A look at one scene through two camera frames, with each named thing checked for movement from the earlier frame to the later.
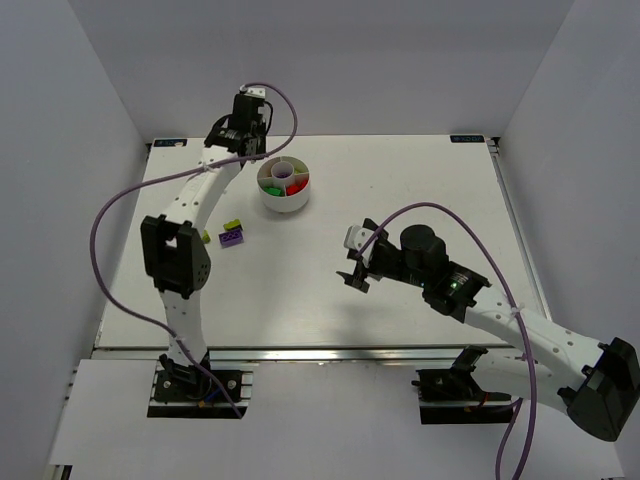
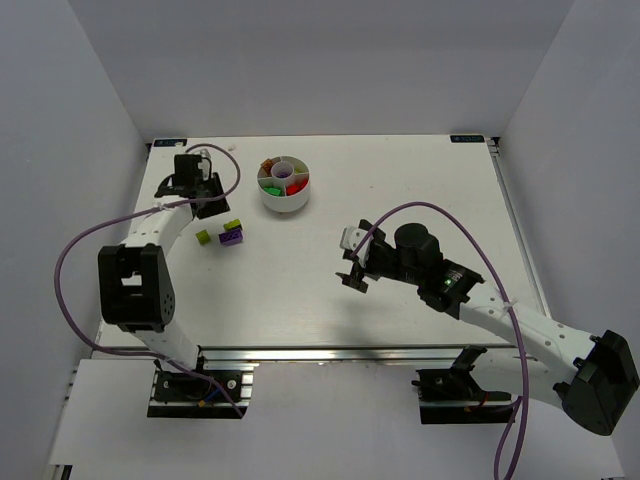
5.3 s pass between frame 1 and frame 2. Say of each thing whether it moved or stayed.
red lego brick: stayed
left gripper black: moved
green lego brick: stayed
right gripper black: stayed
